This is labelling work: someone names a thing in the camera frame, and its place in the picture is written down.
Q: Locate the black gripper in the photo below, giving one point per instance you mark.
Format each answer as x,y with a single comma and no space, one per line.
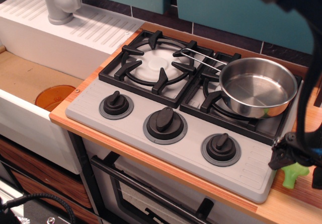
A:
304,149

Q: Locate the green toy cauliflower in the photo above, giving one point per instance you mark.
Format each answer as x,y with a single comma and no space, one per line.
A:
292,172

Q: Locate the steel pan with wire handle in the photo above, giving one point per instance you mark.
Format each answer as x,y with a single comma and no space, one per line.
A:
255,87

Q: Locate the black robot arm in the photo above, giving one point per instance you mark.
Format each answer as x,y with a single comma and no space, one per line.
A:
310,10

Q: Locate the black right stove knob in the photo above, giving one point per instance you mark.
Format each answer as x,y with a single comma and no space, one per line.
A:
221,150

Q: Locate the black stove knob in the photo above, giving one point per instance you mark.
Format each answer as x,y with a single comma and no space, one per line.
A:
116,106
165,126
221,150

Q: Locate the black middle stove knob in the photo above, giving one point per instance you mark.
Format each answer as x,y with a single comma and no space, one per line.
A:
165,126

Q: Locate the grey toy stove top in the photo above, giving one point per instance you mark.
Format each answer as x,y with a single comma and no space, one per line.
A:
250,177

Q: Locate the black left stove knob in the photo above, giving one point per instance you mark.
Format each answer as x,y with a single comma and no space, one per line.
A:
116,106

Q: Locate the black right burner grate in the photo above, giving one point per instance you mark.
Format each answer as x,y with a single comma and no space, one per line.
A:
205,101

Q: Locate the black burner grate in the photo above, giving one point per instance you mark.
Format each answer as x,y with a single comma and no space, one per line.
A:
205,101
156,67

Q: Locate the black left burner grate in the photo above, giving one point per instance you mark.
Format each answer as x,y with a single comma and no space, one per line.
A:
156,67

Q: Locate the wooden drawer fronts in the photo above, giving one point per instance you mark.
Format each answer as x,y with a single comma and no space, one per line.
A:
34,174

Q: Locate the orange plastic plate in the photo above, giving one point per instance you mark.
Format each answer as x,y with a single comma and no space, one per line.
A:
51,97

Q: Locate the white toy sink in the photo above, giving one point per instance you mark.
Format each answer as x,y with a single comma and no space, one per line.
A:
36,55

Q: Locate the grey toy faucet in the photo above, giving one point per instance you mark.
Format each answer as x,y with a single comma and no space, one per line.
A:
61,11

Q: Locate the oven door with black handle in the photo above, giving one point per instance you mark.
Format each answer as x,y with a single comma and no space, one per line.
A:
147,197

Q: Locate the teal wall cabinet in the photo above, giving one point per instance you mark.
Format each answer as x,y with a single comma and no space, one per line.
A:
249,24

